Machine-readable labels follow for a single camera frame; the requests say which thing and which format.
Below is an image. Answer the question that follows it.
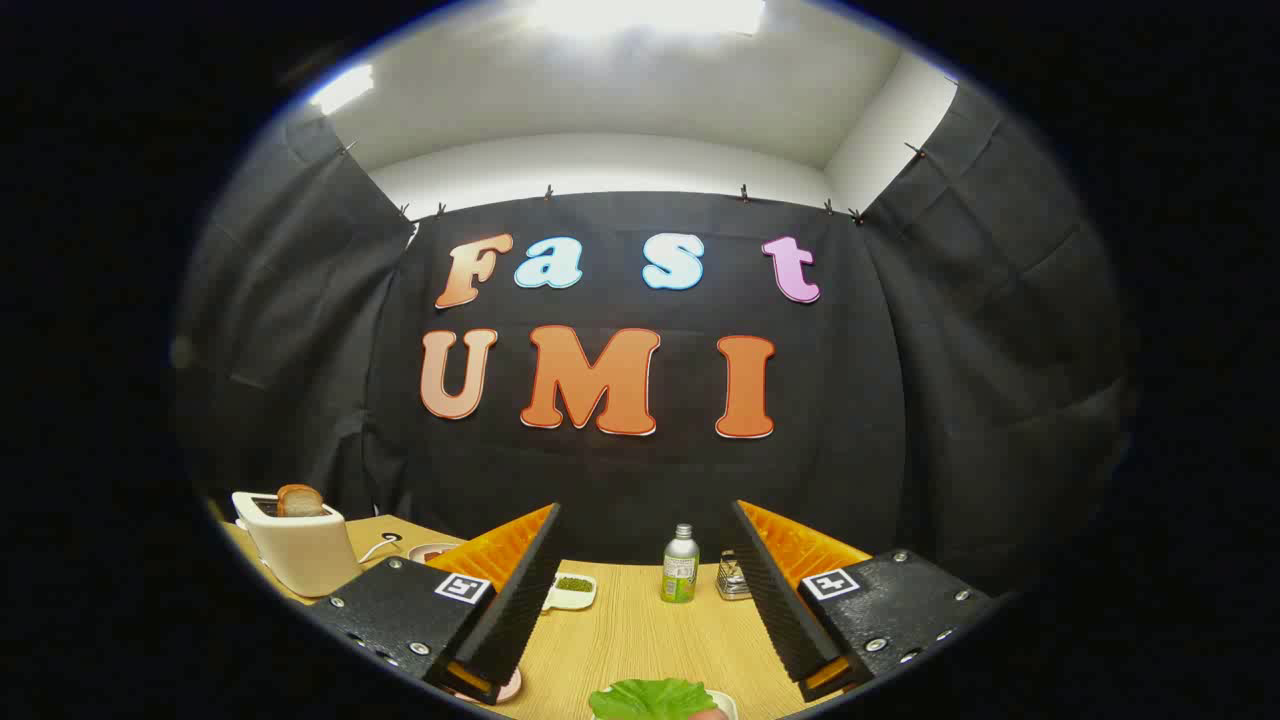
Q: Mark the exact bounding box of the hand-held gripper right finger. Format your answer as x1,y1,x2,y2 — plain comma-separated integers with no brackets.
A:
728,499,996,704

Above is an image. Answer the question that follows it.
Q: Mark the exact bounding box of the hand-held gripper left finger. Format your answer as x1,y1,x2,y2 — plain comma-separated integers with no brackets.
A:
308,502,564,706

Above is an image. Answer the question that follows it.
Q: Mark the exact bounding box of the green lettuce leaf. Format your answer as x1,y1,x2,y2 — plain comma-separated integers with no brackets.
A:
588,678,719,720

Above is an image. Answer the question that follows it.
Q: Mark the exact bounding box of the white divided dish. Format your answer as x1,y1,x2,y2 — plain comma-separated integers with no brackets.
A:
545,573,598,611

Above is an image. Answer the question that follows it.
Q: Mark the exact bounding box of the pink round plate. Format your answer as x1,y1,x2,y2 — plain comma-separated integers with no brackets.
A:
480,668,741,720

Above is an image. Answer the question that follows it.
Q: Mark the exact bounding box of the green label metal bottle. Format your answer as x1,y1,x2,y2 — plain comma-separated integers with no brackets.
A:
660,524,701,604

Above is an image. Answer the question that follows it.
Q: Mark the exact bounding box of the black backdrop cloth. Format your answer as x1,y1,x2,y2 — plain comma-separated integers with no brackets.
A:
170,80,1141,601

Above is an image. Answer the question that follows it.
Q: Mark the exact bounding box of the white toaster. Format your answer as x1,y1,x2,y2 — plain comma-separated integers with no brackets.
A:
232,490,363,599

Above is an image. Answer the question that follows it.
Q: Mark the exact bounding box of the small ceiling light panel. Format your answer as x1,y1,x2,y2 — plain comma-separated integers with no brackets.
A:
308,65,376,114

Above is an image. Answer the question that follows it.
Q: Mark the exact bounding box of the large ceiling light panel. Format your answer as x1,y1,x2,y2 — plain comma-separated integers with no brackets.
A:
520,0,766,36

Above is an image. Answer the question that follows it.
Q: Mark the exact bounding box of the small wire rack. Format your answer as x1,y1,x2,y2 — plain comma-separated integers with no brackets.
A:
716,550,753,601

